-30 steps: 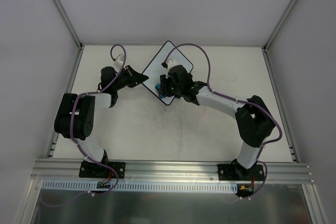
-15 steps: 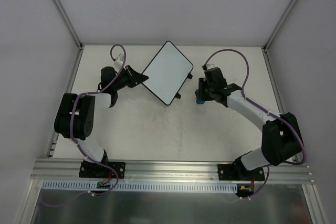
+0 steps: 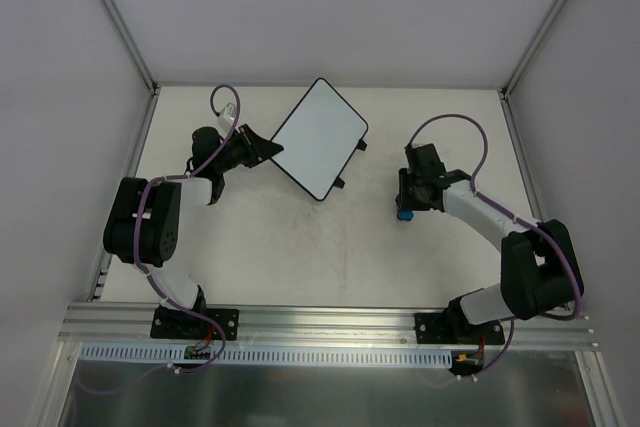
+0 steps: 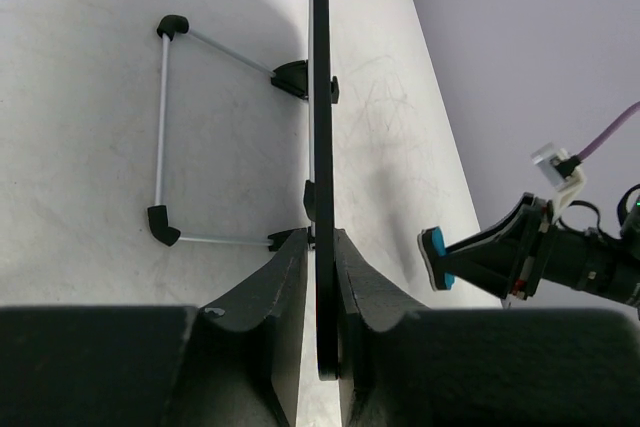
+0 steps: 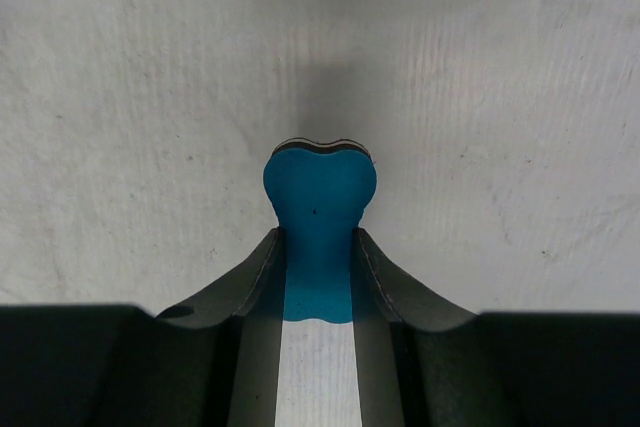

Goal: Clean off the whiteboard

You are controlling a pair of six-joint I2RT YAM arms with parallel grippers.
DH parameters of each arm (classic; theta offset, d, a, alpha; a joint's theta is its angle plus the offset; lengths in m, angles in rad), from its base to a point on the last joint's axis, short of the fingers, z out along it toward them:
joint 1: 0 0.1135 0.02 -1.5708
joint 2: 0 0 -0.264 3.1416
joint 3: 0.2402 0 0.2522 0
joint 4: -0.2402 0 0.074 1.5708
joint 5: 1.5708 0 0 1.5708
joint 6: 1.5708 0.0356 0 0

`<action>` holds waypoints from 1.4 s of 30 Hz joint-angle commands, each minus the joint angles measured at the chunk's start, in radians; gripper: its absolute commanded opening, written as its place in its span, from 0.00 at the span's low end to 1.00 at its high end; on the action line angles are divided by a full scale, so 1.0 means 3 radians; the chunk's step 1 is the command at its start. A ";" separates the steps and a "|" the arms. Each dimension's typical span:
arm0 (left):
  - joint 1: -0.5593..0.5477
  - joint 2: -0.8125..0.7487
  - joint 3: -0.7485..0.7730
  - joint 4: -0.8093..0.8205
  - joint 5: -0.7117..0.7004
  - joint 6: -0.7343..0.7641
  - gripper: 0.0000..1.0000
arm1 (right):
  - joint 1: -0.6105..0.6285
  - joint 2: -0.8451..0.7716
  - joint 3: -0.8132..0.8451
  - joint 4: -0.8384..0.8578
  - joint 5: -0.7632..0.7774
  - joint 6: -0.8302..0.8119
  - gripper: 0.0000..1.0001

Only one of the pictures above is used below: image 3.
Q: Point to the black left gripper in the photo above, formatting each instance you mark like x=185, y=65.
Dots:
x=252, y=145

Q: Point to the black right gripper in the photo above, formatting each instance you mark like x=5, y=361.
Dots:
x=407, y=195

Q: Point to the blue whiteboard eraser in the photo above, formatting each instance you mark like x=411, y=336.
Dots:
x=405, y=215

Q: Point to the white board with black frame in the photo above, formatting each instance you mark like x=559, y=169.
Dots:
x=318, y=136

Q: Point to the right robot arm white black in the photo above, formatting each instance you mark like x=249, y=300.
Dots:
x=538, y=266

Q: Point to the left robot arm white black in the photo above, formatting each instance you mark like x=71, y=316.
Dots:
x=144, y=223

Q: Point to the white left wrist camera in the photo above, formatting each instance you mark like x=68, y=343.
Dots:
x=227, y=117

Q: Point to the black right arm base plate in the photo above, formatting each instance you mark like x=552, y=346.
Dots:
x=440, y=328

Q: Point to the aluminium front rail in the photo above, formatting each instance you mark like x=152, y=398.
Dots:
x=312, y=326

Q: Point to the white slotted cable duct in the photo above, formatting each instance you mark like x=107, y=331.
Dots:
x=234, y=354

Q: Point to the left aluminium frame post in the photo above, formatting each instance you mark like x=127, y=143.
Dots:
x=124, y=34

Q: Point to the aluminium frame post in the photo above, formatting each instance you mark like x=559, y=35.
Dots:
x=542, y=30
x=124, y=34

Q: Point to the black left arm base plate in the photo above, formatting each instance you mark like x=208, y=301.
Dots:
x=169, y=324

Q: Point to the right aluminium frame post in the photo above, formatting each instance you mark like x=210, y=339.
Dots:
x=542, y=30

